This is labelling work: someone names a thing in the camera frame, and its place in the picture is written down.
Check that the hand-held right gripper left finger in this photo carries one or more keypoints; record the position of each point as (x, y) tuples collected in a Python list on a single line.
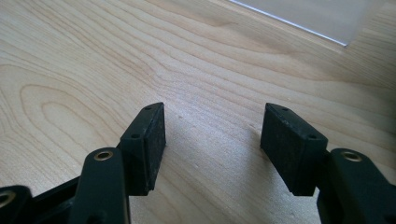
[(141, 149)]

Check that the clear plastic sheet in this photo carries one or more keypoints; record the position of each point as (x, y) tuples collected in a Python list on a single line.
[(311, 15)]

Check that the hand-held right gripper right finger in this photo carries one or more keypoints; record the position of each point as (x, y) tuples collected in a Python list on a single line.
[(292, 149)]

